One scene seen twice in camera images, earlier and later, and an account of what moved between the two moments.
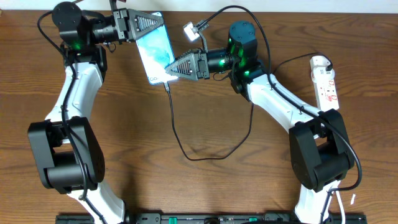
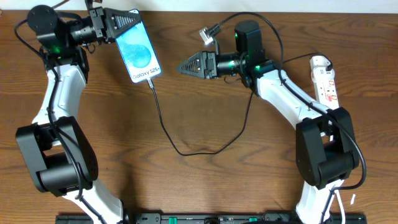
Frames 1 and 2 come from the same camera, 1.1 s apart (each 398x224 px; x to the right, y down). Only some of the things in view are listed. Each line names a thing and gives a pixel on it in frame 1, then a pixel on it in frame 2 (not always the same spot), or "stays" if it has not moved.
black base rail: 213,219 stays
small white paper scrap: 352,200 stays
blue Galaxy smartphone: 157,53 -> 138,53
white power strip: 324,83 stays
